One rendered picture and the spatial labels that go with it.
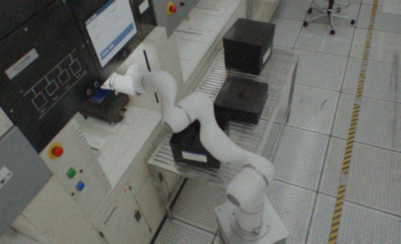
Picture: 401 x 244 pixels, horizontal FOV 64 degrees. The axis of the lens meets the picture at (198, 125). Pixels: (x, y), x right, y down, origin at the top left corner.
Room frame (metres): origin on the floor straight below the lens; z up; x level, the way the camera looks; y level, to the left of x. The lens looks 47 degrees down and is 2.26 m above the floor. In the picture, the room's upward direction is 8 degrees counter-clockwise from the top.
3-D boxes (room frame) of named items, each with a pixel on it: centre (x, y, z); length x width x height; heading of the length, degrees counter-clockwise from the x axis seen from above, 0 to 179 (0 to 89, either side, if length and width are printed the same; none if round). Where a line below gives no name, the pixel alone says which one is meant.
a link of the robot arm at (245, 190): (0.68, -0.16, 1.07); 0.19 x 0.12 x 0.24; 130
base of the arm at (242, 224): (0.70, -0.18, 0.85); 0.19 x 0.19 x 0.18
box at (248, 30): (1.97, -0.45, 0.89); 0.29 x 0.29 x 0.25; 55
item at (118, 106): (1.44, 0.53, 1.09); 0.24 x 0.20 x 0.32; 151
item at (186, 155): (1.21, 0.00, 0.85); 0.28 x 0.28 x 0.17; 68
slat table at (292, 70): (1.56, -0.25, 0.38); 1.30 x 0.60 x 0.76; 150
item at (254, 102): (1.51, -0.30, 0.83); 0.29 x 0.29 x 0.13; 62
